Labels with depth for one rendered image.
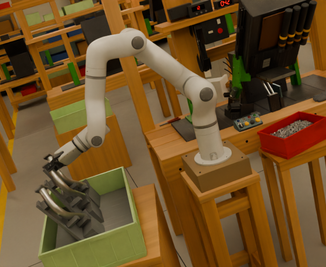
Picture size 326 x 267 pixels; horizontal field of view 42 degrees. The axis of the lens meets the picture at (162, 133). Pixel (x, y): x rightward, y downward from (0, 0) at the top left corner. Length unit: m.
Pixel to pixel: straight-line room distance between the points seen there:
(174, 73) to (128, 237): 0.74
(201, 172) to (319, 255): 1.16
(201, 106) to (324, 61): 1.60
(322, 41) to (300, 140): 1.17
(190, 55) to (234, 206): 1.19
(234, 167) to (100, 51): 0.83
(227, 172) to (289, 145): 0.40
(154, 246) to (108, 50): 0.86
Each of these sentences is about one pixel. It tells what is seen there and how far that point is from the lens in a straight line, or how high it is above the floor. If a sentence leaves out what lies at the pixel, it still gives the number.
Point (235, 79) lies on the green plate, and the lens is 2.73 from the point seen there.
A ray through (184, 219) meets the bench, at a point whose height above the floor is 0.49.
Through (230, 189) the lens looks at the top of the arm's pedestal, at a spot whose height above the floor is 0.83.
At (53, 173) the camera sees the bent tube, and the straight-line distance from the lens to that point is 1.98.
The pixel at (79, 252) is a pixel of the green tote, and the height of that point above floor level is 0.91.
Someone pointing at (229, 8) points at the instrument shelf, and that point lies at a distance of 2.87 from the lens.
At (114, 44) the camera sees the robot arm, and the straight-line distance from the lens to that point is 1.83.
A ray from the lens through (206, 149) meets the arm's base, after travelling 2.09.
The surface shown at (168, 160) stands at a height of 0.89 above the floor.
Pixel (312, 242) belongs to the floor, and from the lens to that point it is 3.04.
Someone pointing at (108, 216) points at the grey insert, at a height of 0.85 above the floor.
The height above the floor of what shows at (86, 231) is 0.92.
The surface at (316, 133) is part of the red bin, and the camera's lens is 2.41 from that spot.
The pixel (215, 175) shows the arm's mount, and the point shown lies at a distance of 2.05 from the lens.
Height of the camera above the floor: 1.86
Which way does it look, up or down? 20 degrees down
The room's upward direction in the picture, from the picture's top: 17 degrees counter-clockwise
